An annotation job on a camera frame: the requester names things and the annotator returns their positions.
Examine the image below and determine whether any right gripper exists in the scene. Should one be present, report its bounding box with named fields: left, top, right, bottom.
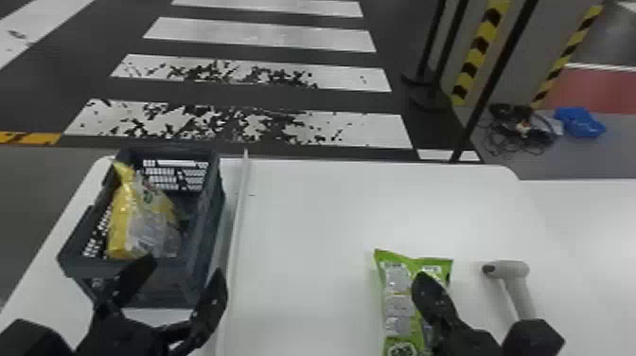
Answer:
left=411, top=270, right=504, bottom=356

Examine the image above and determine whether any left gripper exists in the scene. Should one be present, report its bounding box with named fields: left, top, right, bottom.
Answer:
left=74, top=253, right=230, bottom=356

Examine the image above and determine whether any green snack packet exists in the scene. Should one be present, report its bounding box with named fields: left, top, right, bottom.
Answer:
left=373, top=248, right=454, bottom=356

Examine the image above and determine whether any black basket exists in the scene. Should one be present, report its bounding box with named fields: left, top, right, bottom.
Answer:
left=57, top=144, right=227, bottom=311

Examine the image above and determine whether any hand scanner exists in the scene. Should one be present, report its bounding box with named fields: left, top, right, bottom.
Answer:
left=481, top=259, right=539, bottom=322

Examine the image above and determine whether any yellow snack packet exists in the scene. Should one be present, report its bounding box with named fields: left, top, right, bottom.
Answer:
left=105, top=161, right=183, bottom=261

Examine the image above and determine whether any white divider board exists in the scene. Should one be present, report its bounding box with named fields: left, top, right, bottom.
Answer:
left=218, top=148, right=251, bottom=356

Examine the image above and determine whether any blue bag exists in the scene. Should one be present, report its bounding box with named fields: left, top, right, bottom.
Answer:
left=553, top=106, right=608, bottom=140

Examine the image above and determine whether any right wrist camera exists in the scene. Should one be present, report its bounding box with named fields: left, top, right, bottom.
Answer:
left=501, top=317, right=567, bottom=356

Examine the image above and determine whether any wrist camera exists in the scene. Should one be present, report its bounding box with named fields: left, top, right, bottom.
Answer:
left=0, top=317, right=76, bottom=356
left=501, top=317, right=567, bottom=356

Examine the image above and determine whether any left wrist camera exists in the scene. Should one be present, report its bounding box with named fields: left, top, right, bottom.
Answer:
left=0, top=317, right=76, bottom=356

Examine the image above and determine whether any black cable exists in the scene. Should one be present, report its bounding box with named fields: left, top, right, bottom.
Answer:
left=483, top=102, right=566, bottom=156

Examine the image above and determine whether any yellow black striped post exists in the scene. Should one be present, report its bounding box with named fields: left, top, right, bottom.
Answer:
left=528, top=4, right=606, bottom=112
left=449, top=0, right=513, bottom=108

